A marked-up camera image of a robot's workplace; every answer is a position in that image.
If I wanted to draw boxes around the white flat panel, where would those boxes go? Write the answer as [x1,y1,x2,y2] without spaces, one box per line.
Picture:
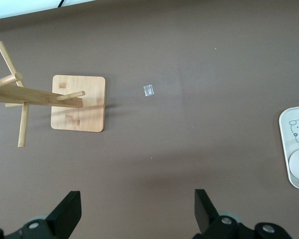
[0,0,97,22]

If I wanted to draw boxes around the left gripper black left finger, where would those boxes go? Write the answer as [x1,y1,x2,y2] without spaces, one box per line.
[0,191,83,239]

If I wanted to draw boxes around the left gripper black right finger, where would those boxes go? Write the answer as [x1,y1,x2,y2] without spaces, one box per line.
[193,189,292,239]

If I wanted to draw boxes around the wooden mug tree stand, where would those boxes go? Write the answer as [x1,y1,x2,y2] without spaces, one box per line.
[0,41,107,149]

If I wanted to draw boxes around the cream rabbit print tray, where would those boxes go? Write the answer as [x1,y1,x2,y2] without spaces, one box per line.
[278,105,299,190]

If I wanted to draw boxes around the small clear tape piece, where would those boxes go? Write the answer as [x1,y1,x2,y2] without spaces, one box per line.
[143,84,155,97]

